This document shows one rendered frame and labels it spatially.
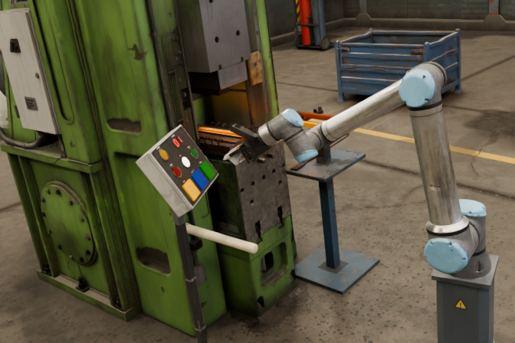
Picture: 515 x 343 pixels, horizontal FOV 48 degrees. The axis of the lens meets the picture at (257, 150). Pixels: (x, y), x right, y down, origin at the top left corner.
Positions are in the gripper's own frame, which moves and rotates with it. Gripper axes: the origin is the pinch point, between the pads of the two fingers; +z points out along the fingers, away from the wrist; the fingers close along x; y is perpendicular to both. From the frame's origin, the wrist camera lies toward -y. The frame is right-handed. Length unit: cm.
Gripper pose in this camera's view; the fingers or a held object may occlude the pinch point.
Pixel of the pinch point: (224, 156)
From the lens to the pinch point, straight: 246.1
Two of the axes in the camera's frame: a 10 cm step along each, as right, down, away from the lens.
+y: 5.9, 7.9, 1.6
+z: -7.7, 4.9, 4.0
